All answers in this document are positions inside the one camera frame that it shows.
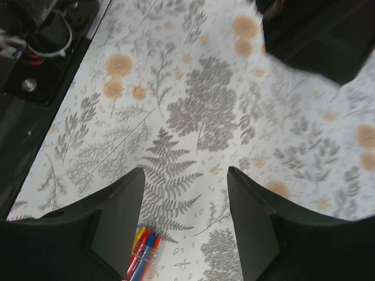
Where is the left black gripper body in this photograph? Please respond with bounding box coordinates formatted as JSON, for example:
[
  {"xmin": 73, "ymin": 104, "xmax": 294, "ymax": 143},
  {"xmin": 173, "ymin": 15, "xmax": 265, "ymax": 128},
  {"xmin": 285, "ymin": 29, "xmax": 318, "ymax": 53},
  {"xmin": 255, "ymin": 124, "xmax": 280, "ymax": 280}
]
[{"xmin": 255, "ymin": 0, "xmax": 374, "ymax": 85}]

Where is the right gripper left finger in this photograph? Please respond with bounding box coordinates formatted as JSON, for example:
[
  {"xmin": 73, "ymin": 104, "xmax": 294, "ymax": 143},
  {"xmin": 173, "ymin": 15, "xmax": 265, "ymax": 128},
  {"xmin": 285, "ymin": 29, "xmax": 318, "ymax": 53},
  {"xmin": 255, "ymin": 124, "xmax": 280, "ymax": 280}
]
[{"xmin": 1, "ymin": 167, "xmax": 145, "ymax": 280}]

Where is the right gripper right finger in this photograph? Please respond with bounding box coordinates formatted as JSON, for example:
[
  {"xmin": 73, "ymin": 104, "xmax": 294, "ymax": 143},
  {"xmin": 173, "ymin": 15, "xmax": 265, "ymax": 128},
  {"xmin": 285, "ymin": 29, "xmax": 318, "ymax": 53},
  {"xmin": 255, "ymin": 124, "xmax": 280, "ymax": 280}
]
[{"xmin": 227, "ymin": 166, "xmax": 374, "ymax": 280}]

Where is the floral patterned table mat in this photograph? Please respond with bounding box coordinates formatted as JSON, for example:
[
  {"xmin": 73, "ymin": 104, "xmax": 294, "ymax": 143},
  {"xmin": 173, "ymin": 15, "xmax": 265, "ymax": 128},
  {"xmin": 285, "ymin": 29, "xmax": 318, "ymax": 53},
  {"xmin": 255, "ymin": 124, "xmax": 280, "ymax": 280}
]
[{"xmin": 8, "ymin": 1, "xmax": 374, "ymax": 280}]

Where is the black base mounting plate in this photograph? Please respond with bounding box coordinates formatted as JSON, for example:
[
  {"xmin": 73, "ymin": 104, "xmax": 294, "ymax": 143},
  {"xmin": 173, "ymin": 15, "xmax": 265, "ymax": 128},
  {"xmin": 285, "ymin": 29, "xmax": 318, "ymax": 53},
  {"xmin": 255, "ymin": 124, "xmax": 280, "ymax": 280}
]
[{"xmin": 1, "ymin": 1, "xmax": 111, "ymax": 220}]

